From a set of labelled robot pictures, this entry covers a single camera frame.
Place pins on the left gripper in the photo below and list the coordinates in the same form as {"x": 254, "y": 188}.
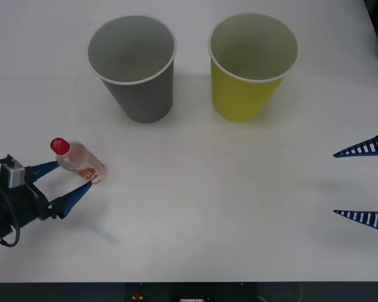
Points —
{"x": 31, "y": 204}

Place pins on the clear bottle with red cap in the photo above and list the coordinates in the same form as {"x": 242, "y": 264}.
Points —
{"x": 77, "y": 157}

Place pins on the dark robot torso panel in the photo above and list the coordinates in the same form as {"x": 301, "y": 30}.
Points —
{"x": 66, "y": 292}

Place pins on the grey plastic waste bin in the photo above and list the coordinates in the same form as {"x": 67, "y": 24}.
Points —
{"x": 145, "y": 100}

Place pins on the red emergency stop button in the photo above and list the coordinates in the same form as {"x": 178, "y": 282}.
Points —
{"x": 137, "y": 295}

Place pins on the yellow-green plastic waste bin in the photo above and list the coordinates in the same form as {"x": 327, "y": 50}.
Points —
{"x": 239, "y": 100}

